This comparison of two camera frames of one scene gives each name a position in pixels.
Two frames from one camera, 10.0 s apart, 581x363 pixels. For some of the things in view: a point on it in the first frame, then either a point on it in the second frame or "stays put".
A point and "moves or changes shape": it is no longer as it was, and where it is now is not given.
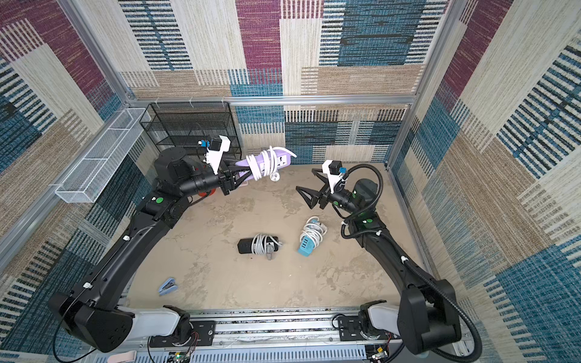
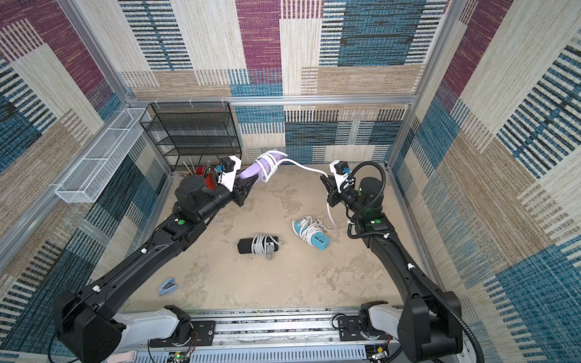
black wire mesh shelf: x=182 y=125 stays put
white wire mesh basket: x=85 y=181 stays put
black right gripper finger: x=311 y=197 -> x=330 y=184
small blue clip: x=168 y=286 stays put
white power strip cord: x=265 y=164 moves or changes shape
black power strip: x=244 y=245 stays put
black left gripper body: x=225 y=182 -> x=237 y=196
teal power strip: x=306 y=247 -> x=318 y=240
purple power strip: x=265 y=163 moves or changes shape
